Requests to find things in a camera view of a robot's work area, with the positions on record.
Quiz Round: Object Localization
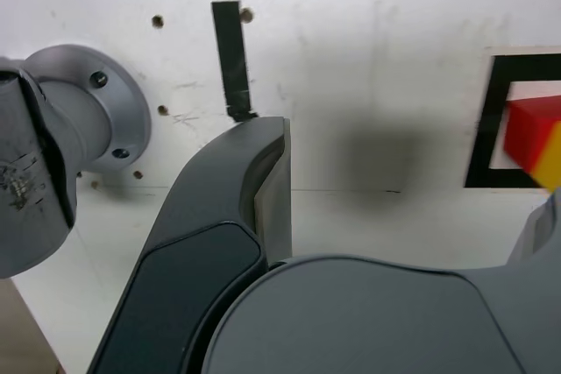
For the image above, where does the red cube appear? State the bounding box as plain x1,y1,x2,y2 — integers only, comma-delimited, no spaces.
502,94,561,174

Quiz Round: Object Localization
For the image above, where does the black tape square outline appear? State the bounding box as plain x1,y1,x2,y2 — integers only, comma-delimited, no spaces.
464,45,561,190

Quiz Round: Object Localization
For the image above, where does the yellow cube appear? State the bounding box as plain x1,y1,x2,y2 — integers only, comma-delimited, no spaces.
528,119,561,194

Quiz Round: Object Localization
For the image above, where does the black tape strip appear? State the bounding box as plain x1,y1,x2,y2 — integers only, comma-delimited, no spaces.
210,0,259,123

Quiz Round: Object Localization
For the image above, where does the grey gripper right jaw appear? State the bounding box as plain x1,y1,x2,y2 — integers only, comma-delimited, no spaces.
188,187,561,374

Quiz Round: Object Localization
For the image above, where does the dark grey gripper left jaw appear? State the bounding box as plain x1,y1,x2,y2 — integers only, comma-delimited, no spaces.
87,116,293,374

